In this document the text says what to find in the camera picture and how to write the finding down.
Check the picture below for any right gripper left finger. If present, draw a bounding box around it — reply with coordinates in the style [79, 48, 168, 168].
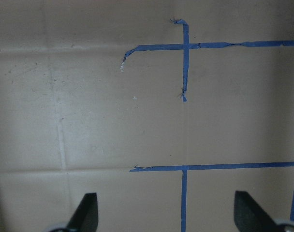
[49, 193, 99, 232]

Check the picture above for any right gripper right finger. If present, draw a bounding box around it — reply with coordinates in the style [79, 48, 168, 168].
[234, 191, 294, 232]

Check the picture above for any brown paper table cover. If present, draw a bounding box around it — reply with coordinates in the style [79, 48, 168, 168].
[0, 0, 294, 232]

